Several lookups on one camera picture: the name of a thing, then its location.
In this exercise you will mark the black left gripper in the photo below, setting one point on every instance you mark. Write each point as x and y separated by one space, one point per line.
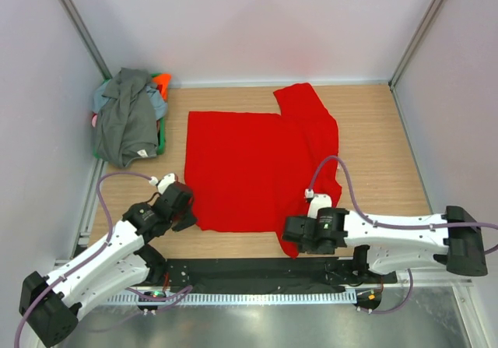
189 220

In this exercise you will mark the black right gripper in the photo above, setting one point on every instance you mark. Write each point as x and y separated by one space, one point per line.
306 246

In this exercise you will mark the red t-shirt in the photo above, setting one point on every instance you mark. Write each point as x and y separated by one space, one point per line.
249 171

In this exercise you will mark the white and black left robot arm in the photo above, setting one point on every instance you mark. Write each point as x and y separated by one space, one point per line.
53 305

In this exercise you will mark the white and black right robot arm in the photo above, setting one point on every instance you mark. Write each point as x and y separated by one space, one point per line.
451 240

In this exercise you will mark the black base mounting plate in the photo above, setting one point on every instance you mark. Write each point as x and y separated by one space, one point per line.
261 276

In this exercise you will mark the grey t-shirt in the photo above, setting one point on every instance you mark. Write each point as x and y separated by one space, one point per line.
126 123

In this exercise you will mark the green plastic basket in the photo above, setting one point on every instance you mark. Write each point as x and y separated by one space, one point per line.
160 126

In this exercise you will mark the orange garment in basket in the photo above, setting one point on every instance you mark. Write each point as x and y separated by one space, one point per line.
162 82

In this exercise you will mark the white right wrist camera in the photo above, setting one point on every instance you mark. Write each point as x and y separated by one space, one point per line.
316 202

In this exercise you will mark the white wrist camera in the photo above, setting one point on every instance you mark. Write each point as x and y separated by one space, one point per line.
162 183
316 202

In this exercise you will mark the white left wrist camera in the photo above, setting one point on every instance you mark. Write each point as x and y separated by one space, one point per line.
162 183

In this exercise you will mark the white slotted cable duct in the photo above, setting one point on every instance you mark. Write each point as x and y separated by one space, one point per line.
126 298

